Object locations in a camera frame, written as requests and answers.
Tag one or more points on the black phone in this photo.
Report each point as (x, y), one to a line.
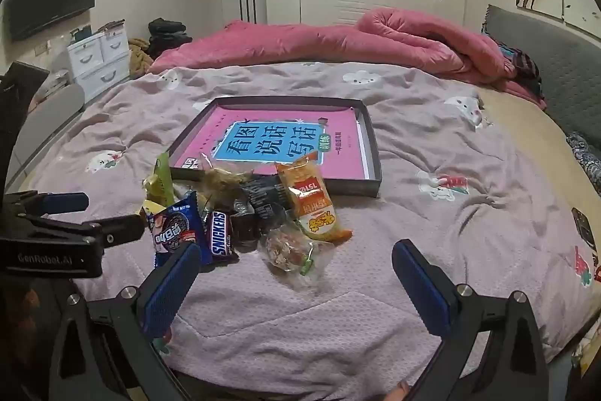
(582, 227)

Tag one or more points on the white plastic bag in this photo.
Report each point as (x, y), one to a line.
(54, 85)

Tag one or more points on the pink book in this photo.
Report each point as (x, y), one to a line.
(281, 114)

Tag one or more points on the green snack packet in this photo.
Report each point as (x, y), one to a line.
(162, 180)

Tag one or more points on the blue cookie packet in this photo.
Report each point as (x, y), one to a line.
(171, 232)

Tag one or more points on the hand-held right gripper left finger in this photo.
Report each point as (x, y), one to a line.
(171, 288)

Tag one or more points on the brown chocolate bar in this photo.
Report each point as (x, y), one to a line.
(219, 236)

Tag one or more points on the dark green box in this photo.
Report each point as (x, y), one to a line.
(81, 35)

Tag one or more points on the clear meat floss packet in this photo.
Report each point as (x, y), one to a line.
(225, 182)

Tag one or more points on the wall socket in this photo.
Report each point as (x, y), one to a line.
(42, 49)

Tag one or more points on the orange snack packet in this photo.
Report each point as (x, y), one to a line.
(312, 203)

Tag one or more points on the lilac printed blanket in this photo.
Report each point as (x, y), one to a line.
(422, 138)

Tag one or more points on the dark foil-wrapped candy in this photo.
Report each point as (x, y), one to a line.
(244, 229)

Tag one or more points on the dark clothes pile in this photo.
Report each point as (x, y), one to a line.
(166, 34)

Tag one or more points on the pink quilt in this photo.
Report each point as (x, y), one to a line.
(305, 44)

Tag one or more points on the yellow snack packet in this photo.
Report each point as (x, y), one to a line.
(149, 208)

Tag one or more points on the white drawer cabinet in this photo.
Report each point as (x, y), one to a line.
(98, 53)

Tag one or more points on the beige bed sheet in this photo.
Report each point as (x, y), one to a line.
(526, 138)

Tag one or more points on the black snack packet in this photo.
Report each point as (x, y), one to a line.
(263, 199)

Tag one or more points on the dark striped clothes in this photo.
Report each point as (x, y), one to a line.
(521, 62)

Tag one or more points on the grey padded headboard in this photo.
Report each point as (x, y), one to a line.
(554, 67)

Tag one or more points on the clear nut candy packet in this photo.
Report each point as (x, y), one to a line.
(286, 250)

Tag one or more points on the grey cardboard box tray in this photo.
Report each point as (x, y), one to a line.
(371, 156)

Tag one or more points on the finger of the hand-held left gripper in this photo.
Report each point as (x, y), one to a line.
(63, 202)
(119, 229)

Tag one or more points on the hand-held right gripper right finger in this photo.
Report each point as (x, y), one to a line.
(422, 283)

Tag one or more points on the dark patterned cloth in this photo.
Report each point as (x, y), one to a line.
(587, 161)

